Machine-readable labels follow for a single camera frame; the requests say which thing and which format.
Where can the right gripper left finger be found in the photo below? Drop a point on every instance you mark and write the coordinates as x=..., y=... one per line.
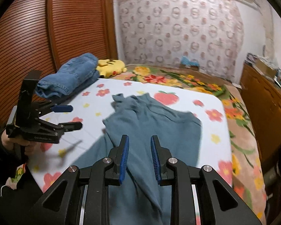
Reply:
x=121, y=159

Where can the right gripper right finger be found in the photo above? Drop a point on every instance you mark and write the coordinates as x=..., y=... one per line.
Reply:
x=160, y=155

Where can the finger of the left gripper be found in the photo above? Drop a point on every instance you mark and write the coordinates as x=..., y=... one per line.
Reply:
x=62, y=108
x=70, y=126

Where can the person's left hand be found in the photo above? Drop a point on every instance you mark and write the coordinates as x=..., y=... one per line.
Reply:
x=9, y=143

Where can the white floral strawberry sheet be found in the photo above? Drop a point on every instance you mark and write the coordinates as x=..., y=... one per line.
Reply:
x=76, y=178

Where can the folded blue denim jeans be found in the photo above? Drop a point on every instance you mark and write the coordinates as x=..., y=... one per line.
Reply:
x=73, y=77

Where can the yellow plush toy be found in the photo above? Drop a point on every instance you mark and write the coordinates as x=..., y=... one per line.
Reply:
x=109, y=68

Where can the wooden louvered wardrobe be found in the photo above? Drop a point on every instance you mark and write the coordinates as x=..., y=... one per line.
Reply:
x=44, y=34

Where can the small blue toy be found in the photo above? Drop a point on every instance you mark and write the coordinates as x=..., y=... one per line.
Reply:
x=185, y=62

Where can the long wooden cabinet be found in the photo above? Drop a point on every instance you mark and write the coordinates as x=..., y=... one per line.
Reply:
x=263, y=101

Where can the patterned beige curtain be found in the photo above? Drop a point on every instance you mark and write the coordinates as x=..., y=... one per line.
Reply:
x=166, y=32

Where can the cardboard box on cabinet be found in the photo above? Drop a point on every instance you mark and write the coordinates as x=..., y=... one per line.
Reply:
x=266, y=67

